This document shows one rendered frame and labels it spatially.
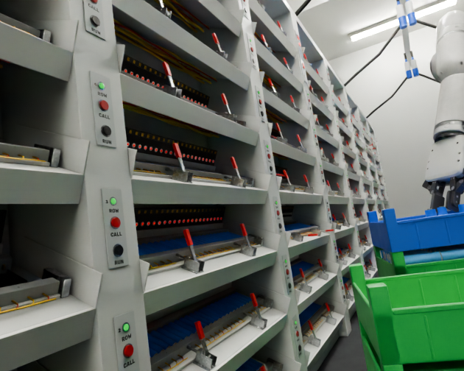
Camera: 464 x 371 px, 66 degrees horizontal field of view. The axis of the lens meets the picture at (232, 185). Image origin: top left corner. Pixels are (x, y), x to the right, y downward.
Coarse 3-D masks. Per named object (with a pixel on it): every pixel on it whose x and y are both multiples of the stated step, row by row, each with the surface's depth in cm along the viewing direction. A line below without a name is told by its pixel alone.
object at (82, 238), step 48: (0, 0) 66; (48, 0) 59; (96, 48) 60; (48, 96) 58; (96, 144) 56; (96, 192) 54; (48, 240) 56; (96, 240) 52; (96, 336) 50; (144, 336) 57
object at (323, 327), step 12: (324, 300) 172; (312, 312) 158; (324, 312) 164; (336, 312) 170; (300, 324) 143; (312, 324) 146; (324, 324) 153; (336, 324) 155; (312, 336) 132; (324, 336) 140; (312, 348) 128; (324, 348) 137; (312, 360) 121
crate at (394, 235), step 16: (384, 224) 67; (400, 224) 65; (416, 224) 65; (432, 224) 64; (448, 224) 64; (384, 240) 70; (400, 240) 65; (416, 240) 65; (432, 240) 64; (448, 240) 63
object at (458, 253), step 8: (432, 248) 72; (440, 248) 70; (448, 248) 68; (456, 248) 66; (384, 256) 78; (408, 256) 66; (416, 256) 65; (424, 256) 65; (432, 256) 64; (440, 256) 64; (448, 256) 64; (456, 256) 64
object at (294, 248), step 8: (288, 216) 174; (296, 216) 181; (304, 224) 179; (312, 224) 175; (320, 224) 175; (328, 224) 173; (288, 232) 120; (328, 232) 173; (288, 240) 120; (304, 240) 140; (312, 240) 147; (320, 240) 159; (288, 248) 120; (296, 248) 129; (304, 248) 138; (312, 248) 149
